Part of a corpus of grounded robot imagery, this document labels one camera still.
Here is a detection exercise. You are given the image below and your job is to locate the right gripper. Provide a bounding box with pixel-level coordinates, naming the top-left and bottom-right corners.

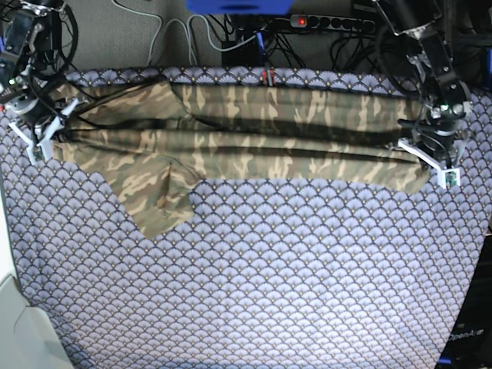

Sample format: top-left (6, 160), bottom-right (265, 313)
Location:
top-left (1, 76), bottom-right (65, 128)

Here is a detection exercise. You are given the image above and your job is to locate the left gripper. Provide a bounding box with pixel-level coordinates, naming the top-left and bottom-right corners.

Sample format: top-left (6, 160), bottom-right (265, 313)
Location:
top-left (398, 103), bottom-right (473, 165)

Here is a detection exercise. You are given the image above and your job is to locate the camouflage T-shirt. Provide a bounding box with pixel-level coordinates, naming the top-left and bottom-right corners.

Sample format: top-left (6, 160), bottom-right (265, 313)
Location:
top-left (52, 81), bottom-right (429, 238)

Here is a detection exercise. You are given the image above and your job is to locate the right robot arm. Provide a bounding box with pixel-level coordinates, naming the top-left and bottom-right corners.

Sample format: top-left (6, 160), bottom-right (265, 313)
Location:
top-left (1, 1), bottom-right (79, 128)

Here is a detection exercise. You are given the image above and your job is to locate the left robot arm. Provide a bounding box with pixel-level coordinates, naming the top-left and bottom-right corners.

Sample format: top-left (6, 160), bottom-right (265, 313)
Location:
top-left (374, 1), bottom-right (471, 169)

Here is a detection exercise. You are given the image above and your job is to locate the red table clamp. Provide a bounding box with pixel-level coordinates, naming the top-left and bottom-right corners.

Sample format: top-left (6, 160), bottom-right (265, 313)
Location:
top-left (261, 68), bottom-right (276, 87)

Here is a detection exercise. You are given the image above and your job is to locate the black power strip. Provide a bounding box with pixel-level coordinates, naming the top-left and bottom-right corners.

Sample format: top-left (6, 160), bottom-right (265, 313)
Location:
top-left (289, 14), bottom-right (376, 33)

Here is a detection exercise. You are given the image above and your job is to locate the black power adapter box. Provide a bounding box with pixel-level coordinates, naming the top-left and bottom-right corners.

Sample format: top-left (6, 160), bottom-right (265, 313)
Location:
top-left (221, 41), bottom-right (259, 67)

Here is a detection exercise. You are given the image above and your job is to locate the black OpenArm box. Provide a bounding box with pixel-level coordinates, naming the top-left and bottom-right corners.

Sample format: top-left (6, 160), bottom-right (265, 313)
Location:
top-left (436, 235), bottom-right (491, 368)

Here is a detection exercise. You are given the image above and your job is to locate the blue fan-pattern tablecloth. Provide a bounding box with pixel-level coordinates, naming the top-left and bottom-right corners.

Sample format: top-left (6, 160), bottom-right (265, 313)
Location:
top-left (1, 67), bottom-right (491, 368)

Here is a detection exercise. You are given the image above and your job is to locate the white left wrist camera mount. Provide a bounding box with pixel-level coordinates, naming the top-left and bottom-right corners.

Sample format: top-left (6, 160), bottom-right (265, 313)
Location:
top-left (397, 138), bottom-right (461, 189)

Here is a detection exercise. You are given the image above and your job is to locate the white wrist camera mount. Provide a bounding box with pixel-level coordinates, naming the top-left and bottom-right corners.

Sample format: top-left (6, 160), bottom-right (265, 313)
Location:
top-left (8, 98), bottom-right (81, 165)
top-left (397, 138), bottom-right (461, 189)

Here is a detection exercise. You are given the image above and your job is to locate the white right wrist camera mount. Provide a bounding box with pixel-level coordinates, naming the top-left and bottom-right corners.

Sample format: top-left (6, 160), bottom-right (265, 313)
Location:
top-left (8, 98), bottom-right (81, 165)

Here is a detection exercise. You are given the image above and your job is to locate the grey looped cable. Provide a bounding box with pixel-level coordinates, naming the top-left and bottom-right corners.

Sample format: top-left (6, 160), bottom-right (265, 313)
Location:
top-left (111, 0), bottom-right (258, 66)

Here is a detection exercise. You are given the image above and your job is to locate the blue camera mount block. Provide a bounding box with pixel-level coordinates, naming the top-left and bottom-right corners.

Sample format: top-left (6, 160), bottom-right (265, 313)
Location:
top-left (186, 0), bottom-right (293, 15)

